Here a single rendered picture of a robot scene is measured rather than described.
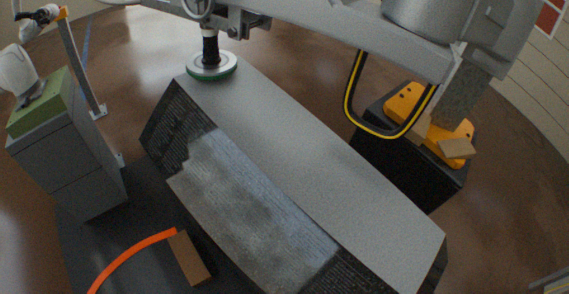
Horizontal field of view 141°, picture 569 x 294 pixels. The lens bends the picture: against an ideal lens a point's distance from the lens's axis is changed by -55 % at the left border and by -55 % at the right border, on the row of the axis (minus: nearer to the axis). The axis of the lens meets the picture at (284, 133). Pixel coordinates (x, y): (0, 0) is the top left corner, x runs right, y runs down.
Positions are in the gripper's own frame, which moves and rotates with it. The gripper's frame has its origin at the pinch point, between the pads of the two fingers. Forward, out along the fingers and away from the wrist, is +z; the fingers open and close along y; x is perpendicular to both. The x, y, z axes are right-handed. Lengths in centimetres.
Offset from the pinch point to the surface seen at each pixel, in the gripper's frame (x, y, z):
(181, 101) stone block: -6, -80, 39
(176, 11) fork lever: 24, -68, 24
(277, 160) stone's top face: 0, -97, 81
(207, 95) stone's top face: 1, -87, 44
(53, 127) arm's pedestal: -39, -27, 20
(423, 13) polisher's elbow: 47, -89, 100
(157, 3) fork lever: 24, -60, 12
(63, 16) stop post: -8, 4, -81
